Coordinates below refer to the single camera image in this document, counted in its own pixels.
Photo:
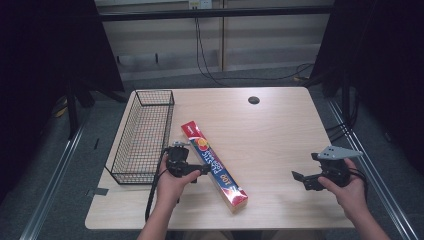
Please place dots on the person's right hand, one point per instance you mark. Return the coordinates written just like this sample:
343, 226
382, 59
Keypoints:
351, 198

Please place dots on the white wall power outlet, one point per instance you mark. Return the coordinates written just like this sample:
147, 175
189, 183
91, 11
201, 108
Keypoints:
200, 3

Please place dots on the grey tape piece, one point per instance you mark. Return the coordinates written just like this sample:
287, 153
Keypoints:
100, 191

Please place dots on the person's left hand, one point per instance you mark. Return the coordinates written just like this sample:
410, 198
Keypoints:
170, 190

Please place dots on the black curtain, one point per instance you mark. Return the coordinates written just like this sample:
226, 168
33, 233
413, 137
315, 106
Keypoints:
383, 60
50, 46

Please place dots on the black horizontal metal bar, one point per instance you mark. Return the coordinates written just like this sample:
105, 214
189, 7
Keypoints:
213, 13

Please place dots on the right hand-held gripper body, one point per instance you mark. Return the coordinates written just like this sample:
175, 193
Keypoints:
335, 168

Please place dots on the long red blue box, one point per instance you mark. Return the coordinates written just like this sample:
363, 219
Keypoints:
213, 165

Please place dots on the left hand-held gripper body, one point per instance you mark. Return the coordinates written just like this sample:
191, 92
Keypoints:
176, 160

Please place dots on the black metal stand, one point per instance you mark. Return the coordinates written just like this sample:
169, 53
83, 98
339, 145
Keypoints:
73, 106

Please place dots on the aluminium floor rail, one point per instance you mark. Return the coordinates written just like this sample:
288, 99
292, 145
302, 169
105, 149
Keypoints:
376, 173
53, 183

